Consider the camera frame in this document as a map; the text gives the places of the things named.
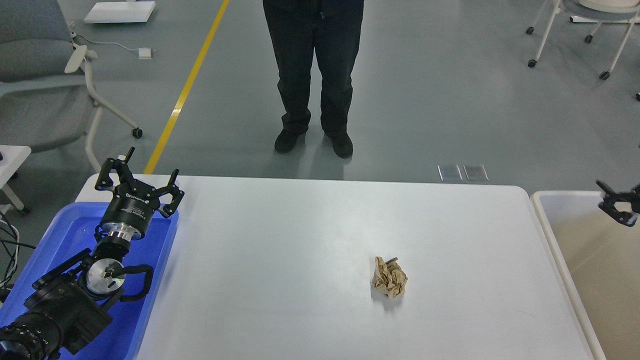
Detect grey office chair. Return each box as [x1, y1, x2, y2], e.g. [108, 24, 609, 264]
[0, 0, 143, 170]

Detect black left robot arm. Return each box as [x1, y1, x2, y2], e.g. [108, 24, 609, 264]
[1, 147, 185, 360]

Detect metal floor plate right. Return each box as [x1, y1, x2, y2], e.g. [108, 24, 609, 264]
[463, 164, 489, 182]

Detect metal floor plate left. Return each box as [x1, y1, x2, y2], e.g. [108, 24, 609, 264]
[438, 164, 463, 183]

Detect white power adapter with cable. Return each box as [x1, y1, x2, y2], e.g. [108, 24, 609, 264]
[70, 30, 154, 60]

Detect person in black trousers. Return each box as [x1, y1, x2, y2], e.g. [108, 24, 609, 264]
[262, 0, 365, 159]

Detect crumpled brown paper ball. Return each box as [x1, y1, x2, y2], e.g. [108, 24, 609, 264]
[371, 256, 409, 299]

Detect black cables at left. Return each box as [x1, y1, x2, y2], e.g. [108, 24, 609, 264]
[0, 205, 38, 291]

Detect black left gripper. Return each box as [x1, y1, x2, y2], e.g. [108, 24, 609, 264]
[94, 146, 185, 240]

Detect blue plastic tray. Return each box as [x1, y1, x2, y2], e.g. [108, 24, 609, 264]
[0, 201, 180, 360]

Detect metal floor plate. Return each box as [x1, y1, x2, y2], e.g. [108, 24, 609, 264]
[463, 164, 489, 182]
[438, 164, 463, 183]

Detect white chair with castors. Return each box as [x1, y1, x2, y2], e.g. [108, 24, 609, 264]
[525, 0, 640, 80]

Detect white plastic bin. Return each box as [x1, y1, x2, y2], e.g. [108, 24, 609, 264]
[530, 190, 640, 360]

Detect white flat floor box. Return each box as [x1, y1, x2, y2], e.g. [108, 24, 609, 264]
[83, 0, 156, 24]

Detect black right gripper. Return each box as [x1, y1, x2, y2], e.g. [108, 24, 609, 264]
[596, 180, 640, 228]

